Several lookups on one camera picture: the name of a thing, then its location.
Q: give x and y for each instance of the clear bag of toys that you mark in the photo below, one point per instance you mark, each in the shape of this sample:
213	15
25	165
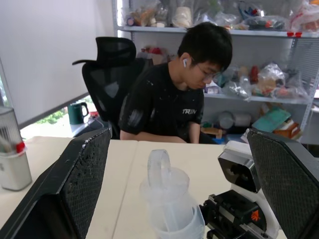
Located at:
271	79

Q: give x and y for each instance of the grey metal storage shelf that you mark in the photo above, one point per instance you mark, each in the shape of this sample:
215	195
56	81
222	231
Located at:
261	33

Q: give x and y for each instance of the teal book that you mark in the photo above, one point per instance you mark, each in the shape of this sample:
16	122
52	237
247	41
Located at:
271	119

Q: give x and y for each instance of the grey ribbed translucent container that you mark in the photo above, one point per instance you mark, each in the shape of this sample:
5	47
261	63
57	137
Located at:
7	124

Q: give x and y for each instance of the white round jar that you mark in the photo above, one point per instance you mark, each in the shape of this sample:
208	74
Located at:
226	119

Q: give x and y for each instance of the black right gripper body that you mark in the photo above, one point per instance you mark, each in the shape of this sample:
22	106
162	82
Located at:
231	206

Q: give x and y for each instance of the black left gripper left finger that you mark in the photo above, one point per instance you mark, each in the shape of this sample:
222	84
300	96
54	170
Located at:
74	179

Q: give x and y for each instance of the white pen holder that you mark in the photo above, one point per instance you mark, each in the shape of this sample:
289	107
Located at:
15	171

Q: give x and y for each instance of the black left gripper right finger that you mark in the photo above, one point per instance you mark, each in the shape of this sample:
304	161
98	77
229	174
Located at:
286	184

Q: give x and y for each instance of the person in black t-shirt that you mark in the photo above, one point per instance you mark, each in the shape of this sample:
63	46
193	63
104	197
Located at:
162	99

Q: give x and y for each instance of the wooden toy block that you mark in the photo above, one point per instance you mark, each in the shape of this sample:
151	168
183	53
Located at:
211	132

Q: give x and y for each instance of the black mesh office chair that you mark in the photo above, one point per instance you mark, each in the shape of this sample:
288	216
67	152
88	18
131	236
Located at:
109	74

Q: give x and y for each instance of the dark green jug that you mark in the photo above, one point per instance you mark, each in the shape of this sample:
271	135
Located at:
76	113

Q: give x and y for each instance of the clear plastic pitcher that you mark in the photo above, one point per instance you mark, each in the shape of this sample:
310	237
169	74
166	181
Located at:
172	199

